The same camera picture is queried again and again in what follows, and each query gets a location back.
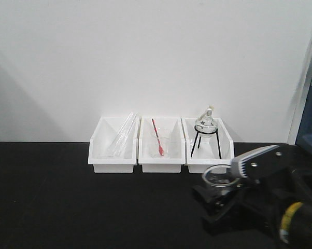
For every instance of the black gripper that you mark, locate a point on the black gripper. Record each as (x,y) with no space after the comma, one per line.
(273,187)

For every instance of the small beaker in bin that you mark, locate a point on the small beaker in bin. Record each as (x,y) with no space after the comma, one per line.
(154,147)

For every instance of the left white plastic bin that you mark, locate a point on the left white plastic bin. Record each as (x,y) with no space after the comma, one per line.
(104,133)

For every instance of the clear glass beaker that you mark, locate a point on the clear glass beaker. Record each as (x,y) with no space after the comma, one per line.
(219,180)

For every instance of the black wire tripod stand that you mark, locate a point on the black wire tripod stand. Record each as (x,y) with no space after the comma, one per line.
(198,138)

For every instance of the middle white plastic bin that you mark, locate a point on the middle white plastic bin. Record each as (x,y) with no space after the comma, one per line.
(168,127)

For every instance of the glass alcohol lamp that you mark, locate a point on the glass alcohol lamp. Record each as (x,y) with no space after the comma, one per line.
(205,125)

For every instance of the right white plastic bin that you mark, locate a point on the right white plastic bin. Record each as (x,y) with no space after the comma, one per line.
(207,154)

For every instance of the clear glass tubes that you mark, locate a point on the clear glass tubes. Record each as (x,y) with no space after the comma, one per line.
(117,146)

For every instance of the white plastic bin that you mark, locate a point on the white plastic bin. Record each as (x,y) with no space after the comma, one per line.
(168,127)
(104,133)
(207,154)

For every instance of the red white stirring rod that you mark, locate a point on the red white stirring rod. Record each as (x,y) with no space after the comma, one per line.
(160,149)

